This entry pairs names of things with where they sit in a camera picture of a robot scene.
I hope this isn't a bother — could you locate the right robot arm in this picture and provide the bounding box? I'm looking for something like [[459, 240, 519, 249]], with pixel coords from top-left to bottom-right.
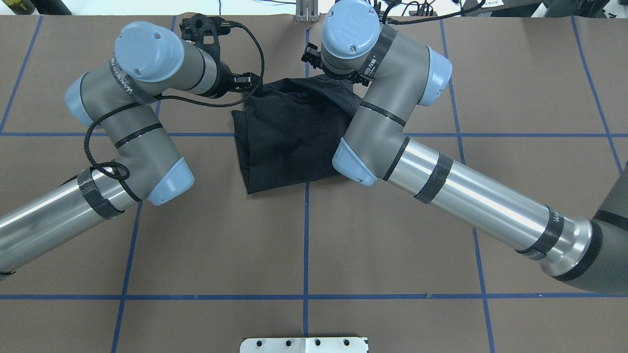
[[316, 0, 627, 295]]

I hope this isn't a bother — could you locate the yellow-green labelled bottle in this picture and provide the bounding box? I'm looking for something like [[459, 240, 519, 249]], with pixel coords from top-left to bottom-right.
[[2, 0, 35, 15]]

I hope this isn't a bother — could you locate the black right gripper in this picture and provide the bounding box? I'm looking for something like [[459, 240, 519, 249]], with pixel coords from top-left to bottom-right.
[[301, 43, 339, 79]]

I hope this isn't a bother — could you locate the black braided cable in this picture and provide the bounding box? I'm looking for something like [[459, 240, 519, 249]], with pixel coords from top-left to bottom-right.
[[83, 21, 265, 182], [380, 0, 486, 26]]

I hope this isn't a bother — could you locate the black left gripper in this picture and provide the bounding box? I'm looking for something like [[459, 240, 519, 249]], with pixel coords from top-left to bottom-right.
[[213, 62, 263, 99]]

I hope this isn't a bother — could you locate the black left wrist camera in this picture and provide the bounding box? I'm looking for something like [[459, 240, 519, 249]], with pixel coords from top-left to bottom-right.
[[179, 13, 231, 57]]

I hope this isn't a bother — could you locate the black printed t-shirt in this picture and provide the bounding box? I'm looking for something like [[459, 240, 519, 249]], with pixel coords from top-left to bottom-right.
[[231, 75, 362, 195]]

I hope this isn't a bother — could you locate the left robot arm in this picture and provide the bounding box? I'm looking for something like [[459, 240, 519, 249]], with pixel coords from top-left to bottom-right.
[[0, 14, 262, 279]]

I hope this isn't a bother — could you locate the aluminium frame post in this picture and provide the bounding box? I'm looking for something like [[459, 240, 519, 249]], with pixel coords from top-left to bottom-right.
[[294, 0, 320, 23]]

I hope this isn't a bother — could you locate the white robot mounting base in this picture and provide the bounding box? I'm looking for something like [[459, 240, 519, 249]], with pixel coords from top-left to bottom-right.
[[239, 336, 369, 353]]

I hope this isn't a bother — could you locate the black braided left cable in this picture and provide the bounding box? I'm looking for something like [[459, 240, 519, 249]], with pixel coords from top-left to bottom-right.
[[83, 21, 265, 182]]

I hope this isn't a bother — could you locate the brown paper table cover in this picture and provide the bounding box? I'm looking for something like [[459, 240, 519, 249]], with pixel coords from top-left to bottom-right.
[[0, 17, 627, 353]]

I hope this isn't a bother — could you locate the black braided right cable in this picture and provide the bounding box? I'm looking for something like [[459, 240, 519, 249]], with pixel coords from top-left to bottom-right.
[[380, 0, 486, 26]]

